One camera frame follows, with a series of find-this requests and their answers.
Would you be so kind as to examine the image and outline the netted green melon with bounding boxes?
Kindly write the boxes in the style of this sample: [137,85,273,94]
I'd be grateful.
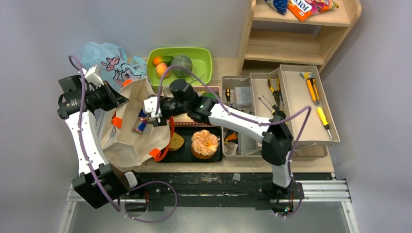
[171,55,210,84]

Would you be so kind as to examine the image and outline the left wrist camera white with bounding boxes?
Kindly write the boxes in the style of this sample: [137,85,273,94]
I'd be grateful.
[82,65,104,87]

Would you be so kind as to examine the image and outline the black tray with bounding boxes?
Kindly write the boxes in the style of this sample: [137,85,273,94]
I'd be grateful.
[160,127,223,163]

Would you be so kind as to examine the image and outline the pink perforated basket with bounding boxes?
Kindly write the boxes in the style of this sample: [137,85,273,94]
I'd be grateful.
[162,85,222,127]

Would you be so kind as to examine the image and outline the hex key set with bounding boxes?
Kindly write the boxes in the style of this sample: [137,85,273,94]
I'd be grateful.
[299,72,313,79]

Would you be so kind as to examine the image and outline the orange peach fruit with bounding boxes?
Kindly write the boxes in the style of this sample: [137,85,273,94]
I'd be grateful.
[155,63,170,78]

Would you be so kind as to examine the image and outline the orange green mango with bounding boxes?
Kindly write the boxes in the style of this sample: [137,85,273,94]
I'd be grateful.
[153,55,174,67]

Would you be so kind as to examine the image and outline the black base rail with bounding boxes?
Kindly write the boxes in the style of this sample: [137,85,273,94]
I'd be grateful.
[125,172,304,212]

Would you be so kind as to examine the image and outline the small blue snack packet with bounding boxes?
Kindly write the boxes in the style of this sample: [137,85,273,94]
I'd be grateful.
[131,109,148,134]

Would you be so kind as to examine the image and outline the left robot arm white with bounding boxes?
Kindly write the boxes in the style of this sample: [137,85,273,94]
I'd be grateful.
[57,74,145,209]

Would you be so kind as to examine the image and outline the yellow black pliers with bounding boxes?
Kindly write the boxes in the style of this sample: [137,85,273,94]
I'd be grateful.
[267,77,281,106]

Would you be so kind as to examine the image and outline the yellow black screwdriver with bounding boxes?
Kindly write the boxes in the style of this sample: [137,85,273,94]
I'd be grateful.
[258,96,286,118]

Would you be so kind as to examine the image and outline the brown bread slice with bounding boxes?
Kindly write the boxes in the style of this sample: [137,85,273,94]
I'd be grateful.
[169,133,185,151]

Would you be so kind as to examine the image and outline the beige toolbox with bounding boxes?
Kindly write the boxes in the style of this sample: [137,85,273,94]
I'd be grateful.
[222,65,340,159]

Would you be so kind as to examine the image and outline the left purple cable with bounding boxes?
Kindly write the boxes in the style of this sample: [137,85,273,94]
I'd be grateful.
[68,54,178,224]

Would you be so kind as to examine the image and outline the orange snack packet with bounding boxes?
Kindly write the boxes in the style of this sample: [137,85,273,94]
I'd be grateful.
[287,0,339,21]

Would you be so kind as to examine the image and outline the yellow utility knife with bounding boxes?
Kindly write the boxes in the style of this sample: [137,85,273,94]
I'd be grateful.
[306,78,320,105]

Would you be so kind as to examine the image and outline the clear plastic parts box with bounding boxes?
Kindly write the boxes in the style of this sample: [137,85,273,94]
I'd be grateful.
[235,87,252,108]

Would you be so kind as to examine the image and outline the small yellow handle screwdriver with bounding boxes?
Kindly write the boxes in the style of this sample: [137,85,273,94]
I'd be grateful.
[225,88,231,102]

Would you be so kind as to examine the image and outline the wooden shelf unit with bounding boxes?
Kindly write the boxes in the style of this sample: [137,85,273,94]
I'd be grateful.
[237,0,362,73]

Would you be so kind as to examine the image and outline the aluminium frame rail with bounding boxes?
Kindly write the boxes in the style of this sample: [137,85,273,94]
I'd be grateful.
[66,179,352,203]

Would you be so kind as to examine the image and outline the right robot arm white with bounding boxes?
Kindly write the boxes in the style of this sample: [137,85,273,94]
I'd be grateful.
[143,79,293,198]

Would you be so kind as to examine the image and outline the beige canvas tote bag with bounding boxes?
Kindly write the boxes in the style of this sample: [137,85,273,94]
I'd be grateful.
[101,79,171,172]

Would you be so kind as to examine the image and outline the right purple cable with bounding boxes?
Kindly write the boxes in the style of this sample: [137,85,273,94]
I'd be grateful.
[154,66,312,219]

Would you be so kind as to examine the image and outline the green plastic tub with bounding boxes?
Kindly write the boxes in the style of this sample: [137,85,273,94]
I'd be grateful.
[147,47,213,90]

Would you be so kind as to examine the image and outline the purple cable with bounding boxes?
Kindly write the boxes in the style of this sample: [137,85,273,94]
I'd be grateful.
[154,66,312,219]
[68,54,178,224]

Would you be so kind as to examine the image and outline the light blue plastic grocery bag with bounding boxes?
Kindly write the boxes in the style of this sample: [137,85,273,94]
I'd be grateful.
[80,42,147,88]

